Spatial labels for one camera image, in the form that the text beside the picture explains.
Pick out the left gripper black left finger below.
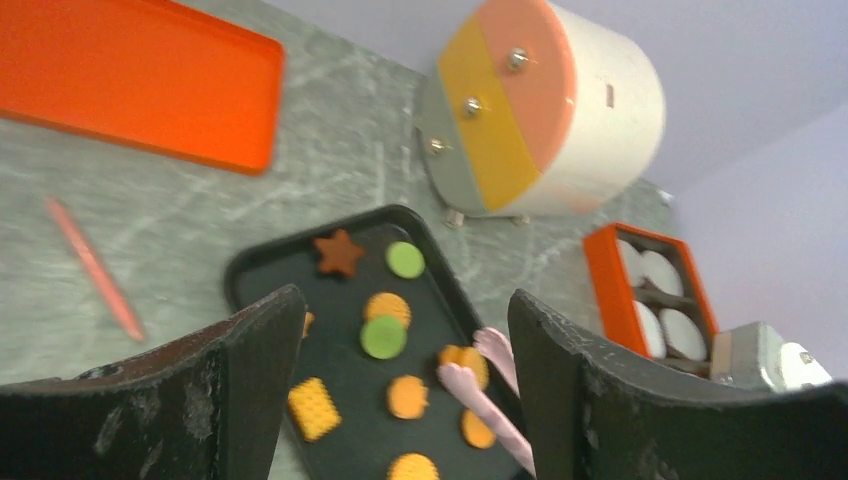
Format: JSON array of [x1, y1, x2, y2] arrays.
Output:
[[1, 285, 305, 479]]

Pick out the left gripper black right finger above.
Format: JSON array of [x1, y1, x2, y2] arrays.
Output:
[[508, 290, 847, 479]]

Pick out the pink-tipped metal tongs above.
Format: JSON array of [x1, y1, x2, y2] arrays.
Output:
[[436, 327, 537, 479]]

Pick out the orange shell cookie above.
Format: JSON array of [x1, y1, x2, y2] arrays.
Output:
[[386, 375, 429, 420]]

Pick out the green sandwich cookie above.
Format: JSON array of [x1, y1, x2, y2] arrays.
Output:
[[359, 315, 407, 360]]

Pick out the square waffle cookie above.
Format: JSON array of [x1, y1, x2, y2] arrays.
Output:
[[287, 377, 342, 443]]

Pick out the plain orange round cookie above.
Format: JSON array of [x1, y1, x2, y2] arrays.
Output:
[[460, 409, 496, 449]]

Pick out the white paper cup middle left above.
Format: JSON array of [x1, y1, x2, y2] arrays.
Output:
[[633, 301, 667, 358]]

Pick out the white paper cup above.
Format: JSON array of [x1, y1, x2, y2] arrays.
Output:
[[617, 239, 645, 288], [659, 309, 708, 361], [633, 301, 667, 358], [641, 250, 684, 296]]

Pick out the white paper cup middle right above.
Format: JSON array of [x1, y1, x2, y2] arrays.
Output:
[[659, 309, 708, 361]]

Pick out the orange cookie box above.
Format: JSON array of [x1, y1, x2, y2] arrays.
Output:
[[582, 223, 718, 379]]

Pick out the orange flower cookie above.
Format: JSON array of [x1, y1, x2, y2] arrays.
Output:
[[302, 312, 315, 338]]

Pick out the round orange cookie right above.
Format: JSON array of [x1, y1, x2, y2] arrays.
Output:
[[438, 344, 490, 390]]

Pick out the black baking tray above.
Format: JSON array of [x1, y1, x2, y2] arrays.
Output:
[[223, 205, 526, 479]]

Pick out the white paper cup back right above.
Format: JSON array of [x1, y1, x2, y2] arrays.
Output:
[[641, 250, 684, 296]]

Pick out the white paper cup back left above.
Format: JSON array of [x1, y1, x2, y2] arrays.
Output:
[[617, 239, 645, 288]]

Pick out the brown star cookie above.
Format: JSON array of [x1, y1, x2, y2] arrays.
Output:
[[313, 229, 366, 278]]

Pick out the round orange cookie by green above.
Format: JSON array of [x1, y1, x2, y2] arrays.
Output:
[[363, 291, 412, 329]]

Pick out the plain green round cookie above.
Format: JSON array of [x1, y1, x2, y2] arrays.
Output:
[[385, 241, 426, 280]]

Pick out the round cream toy oven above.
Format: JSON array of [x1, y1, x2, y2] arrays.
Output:
[[414, 1, 666, 226]]

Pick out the orange flat tray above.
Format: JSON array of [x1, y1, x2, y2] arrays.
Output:
[[1, 1, 285, 175]]

